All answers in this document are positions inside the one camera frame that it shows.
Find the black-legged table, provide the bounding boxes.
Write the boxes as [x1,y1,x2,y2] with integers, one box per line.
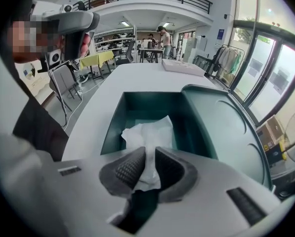
[138,46,166,64]

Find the flat white box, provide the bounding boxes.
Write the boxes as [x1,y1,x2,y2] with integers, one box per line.
[161,58,207,78]

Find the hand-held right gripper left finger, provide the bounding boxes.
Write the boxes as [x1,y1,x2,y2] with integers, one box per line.
[99,146,147,200]

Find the person's left hand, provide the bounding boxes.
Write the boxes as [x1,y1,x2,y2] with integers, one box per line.
[78,32,92,58]

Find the white cable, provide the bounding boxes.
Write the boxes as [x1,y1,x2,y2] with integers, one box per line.
[62,79,109,131]

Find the dark green box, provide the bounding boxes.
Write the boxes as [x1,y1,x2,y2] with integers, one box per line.
[100,83,276,194]

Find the black office chair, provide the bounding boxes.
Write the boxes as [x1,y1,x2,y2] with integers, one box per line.
[114,39,136,66]

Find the clothes rack with garments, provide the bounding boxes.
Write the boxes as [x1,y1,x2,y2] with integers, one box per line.
[212,44,245,81]

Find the person's black shirt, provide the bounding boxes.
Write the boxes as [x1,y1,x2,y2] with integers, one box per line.
[12,92,70,162]

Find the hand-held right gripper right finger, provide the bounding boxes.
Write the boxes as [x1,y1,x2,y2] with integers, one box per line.
[154,146,199,204]

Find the table with yellow cloth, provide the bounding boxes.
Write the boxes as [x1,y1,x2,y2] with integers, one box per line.
[79,50,115,80]

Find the white item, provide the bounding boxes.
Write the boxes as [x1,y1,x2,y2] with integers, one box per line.
[121,115,174,192]

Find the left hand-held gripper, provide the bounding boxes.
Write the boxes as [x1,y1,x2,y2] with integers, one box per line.
[31,0,101,74]

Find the cardboard box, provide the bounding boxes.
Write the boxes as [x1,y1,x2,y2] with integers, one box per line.
[255,114,288,154]

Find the grey chair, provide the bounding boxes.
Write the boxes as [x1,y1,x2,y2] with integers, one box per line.
[49,64,83,128]

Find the white storage shelf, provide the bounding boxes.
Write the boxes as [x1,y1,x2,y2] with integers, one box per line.
[93,27,138,56]

